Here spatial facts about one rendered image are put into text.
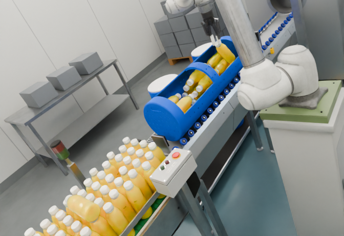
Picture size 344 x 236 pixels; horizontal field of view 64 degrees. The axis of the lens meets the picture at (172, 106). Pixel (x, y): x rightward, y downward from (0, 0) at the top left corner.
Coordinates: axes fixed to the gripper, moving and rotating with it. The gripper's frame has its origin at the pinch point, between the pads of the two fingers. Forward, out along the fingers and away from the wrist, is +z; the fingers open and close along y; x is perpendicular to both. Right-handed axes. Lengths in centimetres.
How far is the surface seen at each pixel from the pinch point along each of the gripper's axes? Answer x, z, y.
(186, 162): 89, 21, -28
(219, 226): 68, 109, -4
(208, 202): 69, 84, -4
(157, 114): 67, 14, 6
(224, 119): 29, 44, -8
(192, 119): 56, 23, -8
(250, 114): -29, 85, 10
